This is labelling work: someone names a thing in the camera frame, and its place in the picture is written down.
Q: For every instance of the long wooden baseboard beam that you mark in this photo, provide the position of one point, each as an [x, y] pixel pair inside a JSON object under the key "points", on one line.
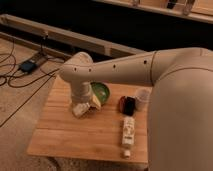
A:
{"points": [[68, 37]]}

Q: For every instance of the white ceramic cup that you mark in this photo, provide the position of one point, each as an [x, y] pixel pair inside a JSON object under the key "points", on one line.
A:
{"points": [[141, 98]]}

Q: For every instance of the wooden table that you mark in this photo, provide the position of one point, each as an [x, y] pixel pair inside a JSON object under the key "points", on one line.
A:
{"points": [[96, 135]]}

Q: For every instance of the red and black cup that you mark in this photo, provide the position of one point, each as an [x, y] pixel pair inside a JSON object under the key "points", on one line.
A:
{"points": [[127, 105]]}

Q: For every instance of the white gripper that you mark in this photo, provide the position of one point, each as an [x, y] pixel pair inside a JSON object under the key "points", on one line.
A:
{"points": [[81, 92]]}

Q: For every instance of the green ceramic bowl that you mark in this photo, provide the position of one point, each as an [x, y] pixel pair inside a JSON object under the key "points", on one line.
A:
{"points": [[101, 90]]}

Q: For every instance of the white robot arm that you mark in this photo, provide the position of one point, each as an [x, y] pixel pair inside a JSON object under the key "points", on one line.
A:
{"points": [[180, 112]]}

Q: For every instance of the black power adapter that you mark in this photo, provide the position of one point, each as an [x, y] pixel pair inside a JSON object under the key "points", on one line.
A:
{"points": [[27, 66]]}

